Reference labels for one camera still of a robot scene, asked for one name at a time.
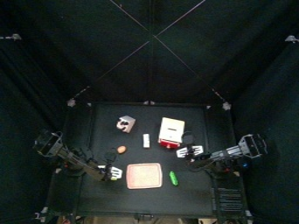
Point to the tan toy egg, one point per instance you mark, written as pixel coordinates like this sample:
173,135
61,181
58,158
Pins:
121,149

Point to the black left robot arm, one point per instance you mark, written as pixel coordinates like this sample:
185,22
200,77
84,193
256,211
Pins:
77,164

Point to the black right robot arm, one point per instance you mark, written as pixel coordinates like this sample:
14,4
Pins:
229,152

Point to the white box with red base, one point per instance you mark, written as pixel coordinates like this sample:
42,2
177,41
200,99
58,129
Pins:
171,129

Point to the pink square tray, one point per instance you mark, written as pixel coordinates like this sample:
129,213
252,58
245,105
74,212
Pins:
144,176

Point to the small white rectangular block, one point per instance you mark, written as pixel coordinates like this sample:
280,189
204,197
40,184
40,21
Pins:
145,141

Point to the grey metal frame clamp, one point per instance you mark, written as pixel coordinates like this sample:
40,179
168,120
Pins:
70,102
225,106
148,102

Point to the grey metal frame bracket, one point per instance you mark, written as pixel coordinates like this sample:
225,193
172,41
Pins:
14,37
291,38

